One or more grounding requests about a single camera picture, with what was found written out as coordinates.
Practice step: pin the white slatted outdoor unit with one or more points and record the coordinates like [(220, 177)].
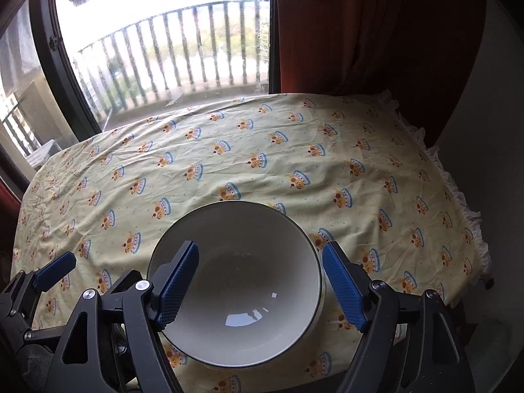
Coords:
[(43, 155)]

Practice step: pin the red curtain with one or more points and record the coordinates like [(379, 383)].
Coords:
[(368, 28), (5, 200)]

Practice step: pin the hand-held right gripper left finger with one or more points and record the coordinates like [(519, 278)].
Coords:
[(178, 286)]

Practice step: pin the balcony railing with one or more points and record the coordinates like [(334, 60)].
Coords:
[(184, 11)]

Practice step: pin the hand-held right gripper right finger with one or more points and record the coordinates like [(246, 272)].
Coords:
[(344, 290)]

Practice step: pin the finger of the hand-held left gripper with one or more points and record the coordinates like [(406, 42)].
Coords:
[(55, 270), (125, 280)]

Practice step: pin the white hanging cloth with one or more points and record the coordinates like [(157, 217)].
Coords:
[(14, 45)]

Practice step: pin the yellow printed tablecloth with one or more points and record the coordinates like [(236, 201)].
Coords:
[(286, 151)]

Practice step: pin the black window frame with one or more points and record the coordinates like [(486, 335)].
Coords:
[(73, 94)]

